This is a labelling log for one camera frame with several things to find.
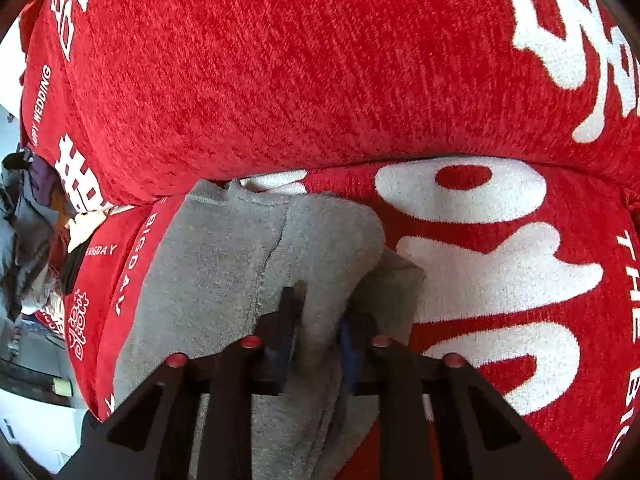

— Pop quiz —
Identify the red printed sofa seat cover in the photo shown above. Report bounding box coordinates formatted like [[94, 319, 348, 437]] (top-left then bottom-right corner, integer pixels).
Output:
[[64, 156, 640, 480]]

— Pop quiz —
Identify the cream and black cloth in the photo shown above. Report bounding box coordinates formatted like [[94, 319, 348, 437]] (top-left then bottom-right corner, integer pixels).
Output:
[[61, 209, 110, 296]]

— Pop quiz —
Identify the red printed sofa back cushion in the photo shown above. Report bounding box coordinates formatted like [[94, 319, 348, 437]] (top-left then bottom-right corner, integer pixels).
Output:
[[19, 0, 640, 207]]

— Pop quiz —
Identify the grey small sweater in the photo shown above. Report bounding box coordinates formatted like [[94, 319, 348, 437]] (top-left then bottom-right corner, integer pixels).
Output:
[[112, 179, 429, 480]]

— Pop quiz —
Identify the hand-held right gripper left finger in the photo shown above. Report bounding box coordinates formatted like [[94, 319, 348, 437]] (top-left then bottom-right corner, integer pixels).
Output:
[[60, 281, 307, 480]]

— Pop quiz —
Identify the pile of dark clothes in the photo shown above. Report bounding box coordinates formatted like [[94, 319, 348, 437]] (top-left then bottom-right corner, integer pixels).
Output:
[[0, 149, 77, 312]]

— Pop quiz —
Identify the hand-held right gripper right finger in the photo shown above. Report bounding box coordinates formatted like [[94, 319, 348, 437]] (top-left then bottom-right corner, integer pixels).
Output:
[[338, 311, 574, 480]]

